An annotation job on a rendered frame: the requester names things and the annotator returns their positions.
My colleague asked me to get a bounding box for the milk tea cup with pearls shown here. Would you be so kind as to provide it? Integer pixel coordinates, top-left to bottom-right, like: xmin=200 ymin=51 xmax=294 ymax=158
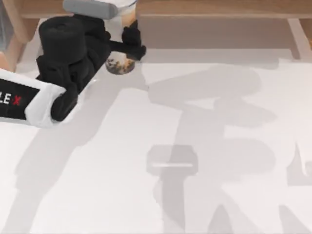
xmin=104 ymin=0 xmax=138 ymax=75

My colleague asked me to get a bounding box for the pale grey rounded box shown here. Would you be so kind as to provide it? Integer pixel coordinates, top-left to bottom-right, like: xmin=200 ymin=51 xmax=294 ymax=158
xmin=62 ymin=0 xmax=118 ymax=20

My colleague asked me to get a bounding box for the wooden shelf unit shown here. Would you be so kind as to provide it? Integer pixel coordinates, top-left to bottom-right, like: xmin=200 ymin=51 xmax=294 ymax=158
xmin=0 ymin=0 xmax=312 ymax=73

